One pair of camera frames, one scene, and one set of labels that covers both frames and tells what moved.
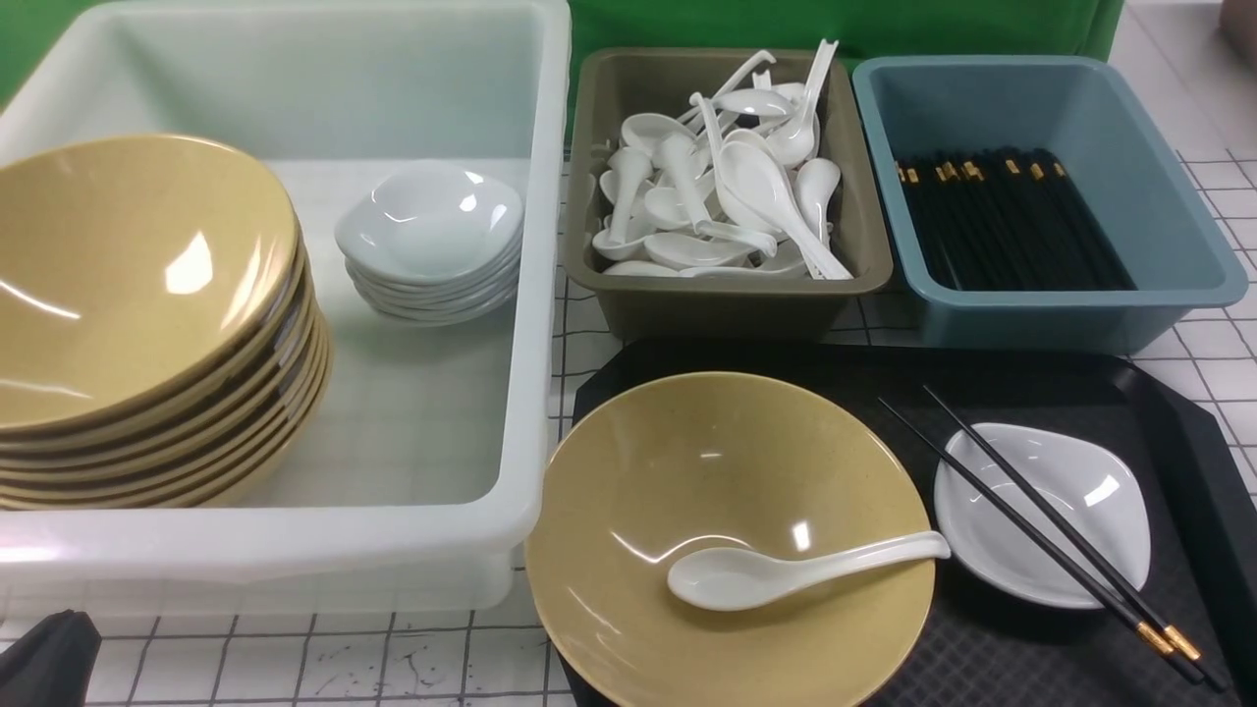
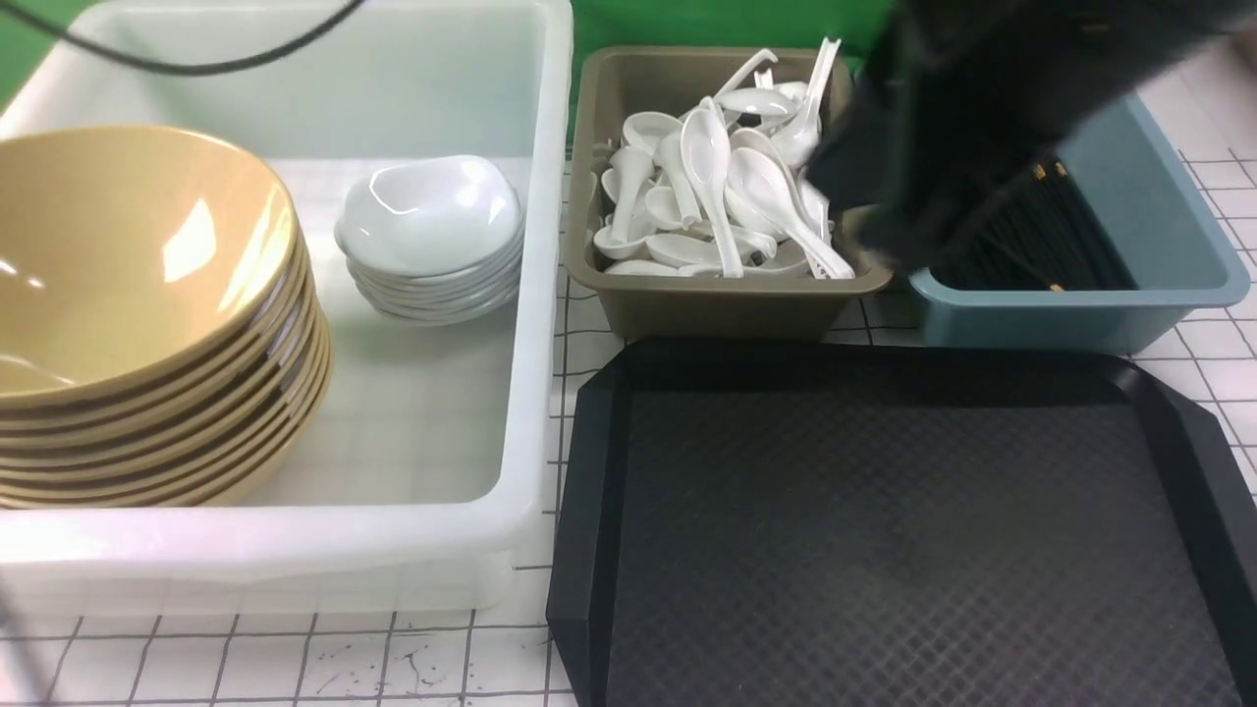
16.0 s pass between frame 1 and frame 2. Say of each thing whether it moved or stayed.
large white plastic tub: stayed
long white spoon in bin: stayed
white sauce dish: moved
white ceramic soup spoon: moved
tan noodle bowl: moved
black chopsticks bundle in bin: stayed
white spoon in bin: stayed
